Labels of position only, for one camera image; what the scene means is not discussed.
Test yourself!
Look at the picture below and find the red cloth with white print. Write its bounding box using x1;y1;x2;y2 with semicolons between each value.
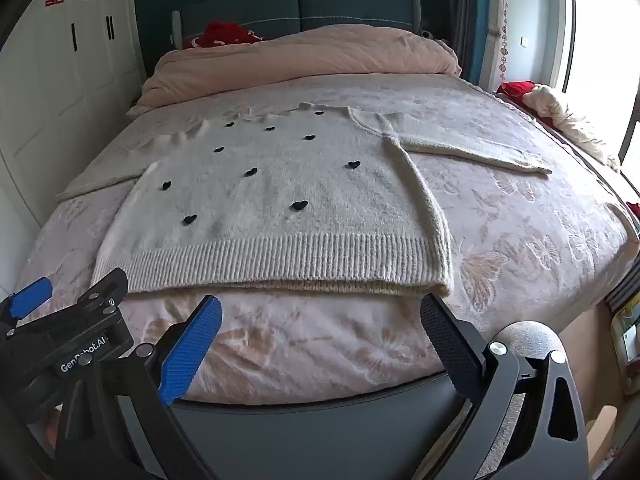
182;20;264;51

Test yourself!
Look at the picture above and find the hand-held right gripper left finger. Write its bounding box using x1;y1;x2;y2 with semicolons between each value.
55;296;223;480

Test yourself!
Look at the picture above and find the white wardrobe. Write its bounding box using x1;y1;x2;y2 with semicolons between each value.
0;0;147;241

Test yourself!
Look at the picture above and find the plain red cloth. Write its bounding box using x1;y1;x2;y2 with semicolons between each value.
496;80;540;107

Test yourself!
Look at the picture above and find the white sweater with black hearts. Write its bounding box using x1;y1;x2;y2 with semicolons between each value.
56;102;554;297

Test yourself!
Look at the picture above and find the printed cardboard box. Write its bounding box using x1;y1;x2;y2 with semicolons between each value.
607;292;640;386

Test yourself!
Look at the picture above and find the grey curtain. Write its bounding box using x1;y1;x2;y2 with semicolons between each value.
444;0;502;81

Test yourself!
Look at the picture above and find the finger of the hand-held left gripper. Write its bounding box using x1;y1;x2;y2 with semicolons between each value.
0;277;54;323
64;267;129;327

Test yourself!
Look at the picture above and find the teal padded headboard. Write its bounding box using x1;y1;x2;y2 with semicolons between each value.
169;0;427;52

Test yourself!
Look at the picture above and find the hanging bead string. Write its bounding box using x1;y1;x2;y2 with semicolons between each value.
499;0;512;83

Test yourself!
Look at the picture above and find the cream fluffy cloth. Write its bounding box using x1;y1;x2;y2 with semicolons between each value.
522;82;622;172

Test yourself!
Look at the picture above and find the window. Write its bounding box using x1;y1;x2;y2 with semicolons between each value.
554;0;640;171

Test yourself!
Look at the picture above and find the pink duvet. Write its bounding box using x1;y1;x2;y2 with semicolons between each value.
127;25;463;120

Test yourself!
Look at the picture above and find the grey bed footboard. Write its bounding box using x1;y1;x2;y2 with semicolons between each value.
170;320;568;480

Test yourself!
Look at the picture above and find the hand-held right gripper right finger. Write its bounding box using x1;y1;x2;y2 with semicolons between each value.
419;292;591;480

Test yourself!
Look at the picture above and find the pink patterned bedspread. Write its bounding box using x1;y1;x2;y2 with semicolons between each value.
15;74;634;407

